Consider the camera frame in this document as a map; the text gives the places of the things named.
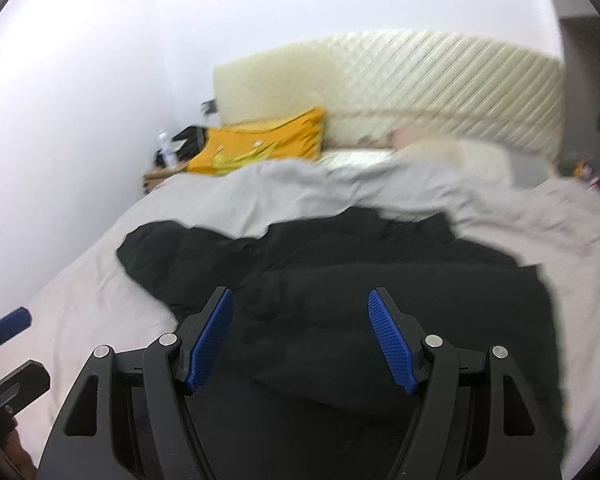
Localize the black puffer jacket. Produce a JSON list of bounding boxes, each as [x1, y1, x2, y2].
[[117, 208, 567, 479]]

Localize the person's left hand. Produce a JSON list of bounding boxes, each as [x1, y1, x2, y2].
[[1, 418, 38, 480]]

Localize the light grey duvet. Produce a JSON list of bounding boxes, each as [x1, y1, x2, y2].
[[0, 160, 600, 479]]

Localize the wooden nightstand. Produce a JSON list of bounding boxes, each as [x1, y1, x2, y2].
[[143, 162, 188, 195]]

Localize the white spray bottle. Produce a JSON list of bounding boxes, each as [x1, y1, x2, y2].
[[158, 130, 178, 169]]

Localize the grey white pillow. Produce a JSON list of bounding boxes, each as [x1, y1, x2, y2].
[[320, 127, 558, 188]]

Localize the yellow pillow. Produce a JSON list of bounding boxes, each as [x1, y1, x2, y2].
[[186, 107, 325, 176]]

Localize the small bottles on shelf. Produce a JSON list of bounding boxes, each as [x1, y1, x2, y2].
[[558, 159, 600, 190]]

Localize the cream quilted headboard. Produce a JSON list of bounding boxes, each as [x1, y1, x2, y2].
[[213, 32, 565, 160]]

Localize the wall power socket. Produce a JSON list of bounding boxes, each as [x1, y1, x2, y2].
[[201, 100, 218, 116]]

